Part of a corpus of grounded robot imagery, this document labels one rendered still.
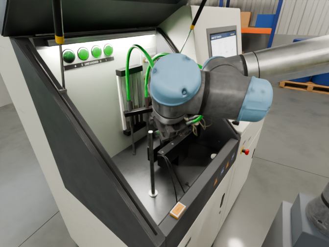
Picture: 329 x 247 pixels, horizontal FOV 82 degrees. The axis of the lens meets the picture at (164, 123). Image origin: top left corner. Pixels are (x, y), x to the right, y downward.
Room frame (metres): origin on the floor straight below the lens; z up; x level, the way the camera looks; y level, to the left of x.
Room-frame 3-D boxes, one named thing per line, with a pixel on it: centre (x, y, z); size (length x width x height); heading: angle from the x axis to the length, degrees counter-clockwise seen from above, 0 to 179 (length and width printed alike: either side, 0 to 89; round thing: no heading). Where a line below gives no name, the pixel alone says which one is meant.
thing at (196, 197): (0.57, -0.18, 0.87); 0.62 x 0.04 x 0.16; 142
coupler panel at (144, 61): (1.07, 0.07, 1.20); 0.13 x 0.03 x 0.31; 142
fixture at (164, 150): (0.81, -0.06, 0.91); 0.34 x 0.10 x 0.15; 142
